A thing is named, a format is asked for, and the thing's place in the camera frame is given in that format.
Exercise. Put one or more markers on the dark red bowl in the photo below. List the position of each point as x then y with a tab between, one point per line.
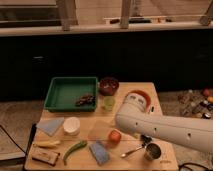
108	86

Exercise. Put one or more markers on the orange bowl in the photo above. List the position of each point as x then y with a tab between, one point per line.
144	94

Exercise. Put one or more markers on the red apple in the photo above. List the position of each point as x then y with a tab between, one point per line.
114	137

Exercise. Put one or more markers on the green chili pepper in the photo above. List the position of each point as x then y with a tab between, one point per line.
74	148

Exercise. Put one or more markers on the green plastic cup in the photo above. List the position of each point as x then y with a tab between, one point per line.
108	103

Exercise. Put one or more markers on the spice bottle rack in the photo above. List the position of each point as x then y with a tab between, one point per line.
197	104

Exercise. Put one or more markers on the dark grape bunch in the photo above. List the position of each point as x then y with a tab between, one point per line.
84	100

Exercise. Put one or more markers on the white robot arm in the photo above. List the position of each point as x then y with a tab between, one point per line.
193	133

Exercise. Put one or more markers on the green plastic tray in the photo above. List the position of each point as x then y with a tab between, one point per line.
64	92

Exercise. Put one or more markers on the yellow banana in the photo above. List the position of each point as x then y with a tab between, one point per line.
46	144

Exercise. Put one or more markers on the white handled black brush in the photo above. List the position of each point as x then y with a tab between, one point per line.
147	139

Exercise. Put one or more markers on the brown wooden block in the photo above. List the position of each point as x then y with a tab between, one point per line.
45	156

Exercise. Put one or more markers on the grey blue cloth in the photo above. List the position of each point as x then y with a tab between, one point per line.
50	126

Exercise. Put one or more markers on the white round container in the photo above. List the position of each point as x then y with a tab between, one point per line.
72	125

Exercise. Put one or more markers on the steel measuring cup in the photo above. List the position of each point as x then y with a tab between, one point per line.
152	151

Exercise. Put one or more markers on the blue sponge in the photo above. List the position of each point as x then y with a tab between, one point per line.
99	152

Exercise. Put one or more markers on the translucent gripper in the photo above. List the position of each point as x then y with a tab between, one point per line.
100	130

